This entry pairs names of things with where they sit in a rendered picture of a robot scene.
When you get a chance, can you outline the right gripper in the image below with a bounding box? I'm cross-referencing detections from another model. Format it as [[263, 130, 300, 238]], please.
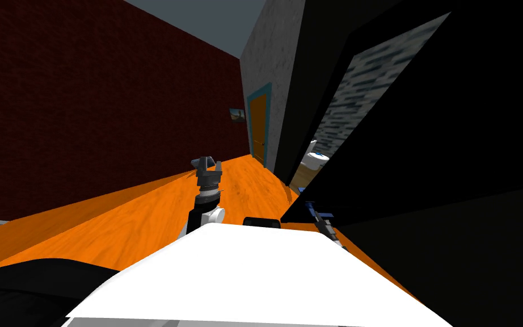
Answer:
[[305, 202, 336, 228]]

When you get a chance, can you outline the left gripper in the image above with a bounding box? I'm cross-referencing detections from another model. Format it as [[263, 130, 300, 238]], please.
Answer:
[[191, 157, 223, 180]]

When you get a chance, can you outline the orange door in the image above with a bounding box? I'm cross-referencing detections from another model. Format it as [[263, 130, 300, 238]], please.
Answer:
[[248, 93, 268, 165]]

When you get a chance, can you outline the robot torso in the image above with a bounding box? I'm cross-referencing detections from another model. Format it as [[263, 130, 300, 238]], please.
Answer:
[[61, 217, 454, 327]]

